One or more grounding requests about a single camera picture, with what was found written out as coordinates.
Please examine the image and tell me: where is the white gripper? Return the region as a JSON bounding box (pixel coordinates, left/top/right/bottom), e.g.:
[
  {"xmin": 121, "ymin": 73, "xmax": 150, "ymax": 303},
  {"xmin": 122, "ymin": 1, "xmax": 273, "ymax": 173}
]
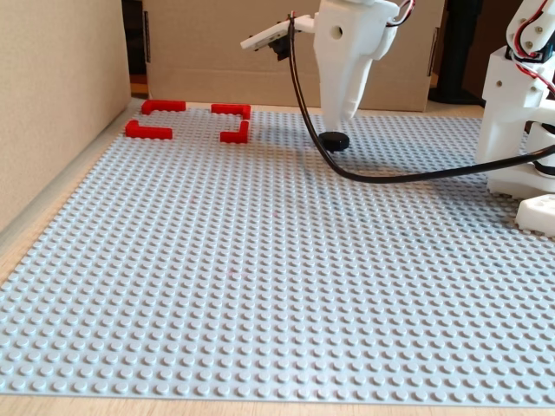
[{"xmin": 314, "ymin": 0, "xmax": 399, "ymax": 131}]

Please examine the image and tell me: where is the black hexagonal Lego piece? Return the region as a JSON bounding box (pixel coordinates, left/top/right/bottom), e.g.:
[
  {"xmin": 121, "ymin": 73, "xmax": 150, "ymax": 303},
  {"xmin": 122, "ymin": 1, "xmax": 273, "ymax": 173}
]
[{"xmin": 317, "ymin": 131, "xmax": 350, "ymax": 153}]

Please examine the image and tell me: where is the red L-shaped Lego beam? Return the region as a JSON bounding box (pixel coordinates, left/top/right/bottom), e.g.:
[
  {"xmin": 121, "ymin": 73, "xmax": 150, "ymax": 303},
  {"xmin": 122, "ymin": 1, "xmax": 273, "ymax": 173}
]
[
  {"xmin": 219, "ymin": 120, "xmax": 251, "ymax": 145},
  {"xmin": 124, "ymin": 120, "xmax": 173, "ymax": 140},
  {"xmin": 210, "ymin": 103, "xmax": 251, "ymax": 120},
  {"xmin": 141, "ymin": 100, "xmax": 187, "ymax": 115}
]

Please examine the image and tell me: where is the brown cardboard box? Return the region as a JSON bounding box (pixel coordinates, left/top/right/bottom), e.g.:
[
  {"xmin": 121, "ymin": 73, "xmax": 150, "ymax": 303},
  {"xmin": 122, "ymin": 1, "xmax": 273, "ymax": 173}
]
[{"xmin": 142, "ymin": 0, "xmax": 447, "ymax": 114}]

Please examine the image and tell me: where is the grey Lego baseplate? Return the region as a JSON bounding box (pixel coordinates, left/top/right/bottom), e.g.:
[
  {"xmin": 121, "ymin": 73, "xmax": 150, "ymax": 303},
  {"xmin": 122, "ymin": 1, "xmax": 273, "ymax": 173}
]
[{"xmin": 0, "ymin": 106, "xmax": 555, "ymax": 406}]

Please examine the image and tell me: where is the black stand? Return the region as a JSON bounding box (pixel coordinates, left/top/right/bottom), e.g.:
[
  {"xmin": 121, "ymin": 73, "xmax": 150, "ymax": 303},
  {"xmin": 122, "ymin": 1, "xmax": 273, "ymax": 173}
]
[{"xmin": 428, "ymin": 0, "xmax": 486, "ymax": 106}]

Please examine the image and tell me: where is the white perforated block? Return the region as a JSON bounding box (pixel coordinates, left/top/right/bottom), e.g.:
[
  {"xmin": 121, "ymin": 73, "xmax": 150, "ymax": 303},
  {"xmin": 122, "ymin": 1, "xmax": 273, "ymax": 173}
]
[{"xmin": 514, "ymin": 192, "xmax": 555, "ymax": 238}]

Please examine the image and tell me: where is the beige side panel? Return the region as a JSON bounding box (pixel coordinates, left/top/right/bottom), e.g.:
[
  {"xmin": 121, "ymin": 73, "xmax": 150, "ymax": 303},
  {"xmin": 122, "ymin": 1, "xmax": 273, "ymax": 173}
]
[{"xmin": 0, "ymin": 0, "xmax": 134, "ymax": 257}]

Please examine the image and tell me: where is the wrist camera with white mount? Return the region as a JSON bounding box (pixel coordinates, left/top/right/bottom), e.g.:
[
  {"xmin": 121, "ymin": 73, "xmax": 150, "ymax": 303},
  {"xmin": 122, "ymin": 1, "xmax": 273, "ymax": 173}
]
[{"xmin": 240, "ymin": 15, "xmax": 317, "ymax": 62}]

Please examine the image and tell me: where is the red white black servo wire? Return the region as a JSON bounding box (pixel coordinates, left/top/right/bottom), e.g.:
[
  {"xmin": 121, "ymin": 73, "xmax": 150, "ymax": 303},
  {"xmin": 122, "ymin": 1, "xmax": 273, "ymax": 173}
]
[
  {"xmin": 509, "ymin": 38, "xmax": 555, "ymax": 94},
  {"xmin": 384, "ymin": 0, "xmax": 417, "ymax": 28}
]

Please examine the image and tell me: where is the black camera cable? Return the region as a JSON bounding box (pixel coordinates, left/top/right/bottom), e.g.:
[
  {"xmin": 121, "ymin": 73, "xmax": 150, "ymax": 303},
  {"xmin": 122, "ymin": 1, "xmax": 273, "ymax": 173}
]
[{"xmin": 284, "ymin": 15, "xmax": 555, "ymax": 185}]

